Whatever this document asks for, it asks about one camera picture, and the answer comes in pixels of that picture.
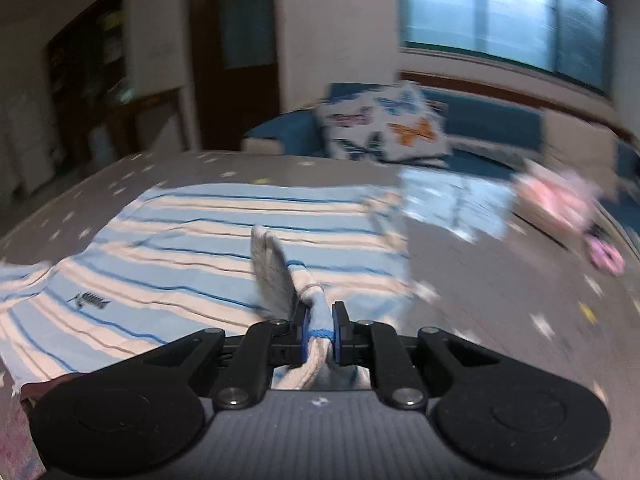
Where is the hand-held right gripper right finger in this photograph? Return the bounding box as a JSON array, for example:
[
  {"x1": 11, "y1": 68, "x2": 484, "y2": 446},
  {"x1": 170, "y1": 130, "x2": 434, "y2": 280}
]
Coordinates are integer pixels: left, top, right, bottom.
[{"x1": 331, "y1": 301, "x2": 501, "y2": 408}]

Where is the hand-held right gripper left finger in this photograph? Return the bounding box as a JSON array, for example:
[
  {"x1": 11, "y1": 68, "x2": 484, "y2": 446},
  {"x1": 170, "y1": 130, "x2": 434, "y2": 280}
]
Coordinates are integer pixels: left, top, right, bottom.
[{"x1": 142, "y1": 302, "x2": 308, "y2": 408}]

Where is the blue white striped towel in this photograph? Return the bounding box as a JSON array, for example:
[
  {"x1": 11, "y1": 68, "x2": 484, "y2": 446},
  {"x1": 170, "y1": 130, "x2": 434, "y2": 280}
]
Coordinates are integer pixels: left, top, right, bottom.
[{"x1": 0, "y1": 183, "x2": 416, "y2": 391}]

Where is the butterfly print pillow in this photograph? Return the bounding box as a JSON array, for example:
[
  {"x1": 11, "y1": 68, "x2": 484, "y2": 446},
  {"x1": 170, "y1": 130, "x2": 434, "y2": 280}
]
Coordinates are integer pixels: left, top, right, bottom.
[{"x1": 314, "y1": 81, "x2": 453, "y2": 163}]

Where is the pink tissue box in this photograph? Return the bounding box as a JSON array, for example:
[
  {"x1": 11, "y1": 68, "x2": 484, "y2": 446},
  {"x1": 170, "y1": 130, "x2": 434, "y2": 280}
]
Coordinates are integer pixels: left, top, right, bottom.
[{"x1": 515, "y1": 167, "x2": 603, "y2": 236}]

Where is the dark wooden door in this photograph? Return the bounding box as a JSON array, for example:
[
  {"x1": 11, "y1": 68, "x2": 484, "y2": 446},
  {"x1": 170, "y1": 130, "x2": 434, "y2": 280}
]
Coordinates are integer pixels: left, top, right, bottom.
[{"x1": 187, "y1": 0, "x2": 281, "y2": 151}]

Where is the blue sofa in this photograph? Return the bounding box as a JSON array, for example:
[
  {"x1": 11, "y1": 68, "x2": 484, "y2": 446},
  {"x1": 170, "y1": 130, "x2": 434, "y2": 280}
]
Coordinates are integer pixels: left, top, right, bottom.
[{"x1": 242, "y1": 82, "x2": 640, "y2": 211}]

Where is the beige cushion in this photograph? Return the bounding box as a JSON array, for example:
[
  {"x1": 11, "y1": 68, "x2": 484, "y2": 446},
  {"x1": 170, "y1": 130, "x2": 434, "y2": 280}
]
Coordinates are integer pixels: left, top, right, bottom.
[{"x1": 542, "y1": 110, "x2": 618, "y2": 176}]

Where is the dark wooden shelf cabinet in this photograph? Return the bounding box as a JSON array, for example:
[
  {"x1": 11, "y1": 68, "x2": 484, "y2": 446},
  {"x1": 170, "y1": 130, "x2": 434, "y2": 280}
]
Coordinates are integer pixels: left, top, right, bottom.
[{"x1": 45, "y1": 0, "x2": 131, "y2": 161}]

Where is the window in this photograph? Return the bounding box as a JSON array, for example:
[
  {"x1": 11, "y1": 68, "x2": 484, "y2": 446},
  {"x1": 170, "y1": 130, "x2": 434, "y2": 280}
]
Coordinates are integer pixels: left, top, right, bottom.
[{"x1": 398, "y1": 0, "x2": 613, "y2": 96}]

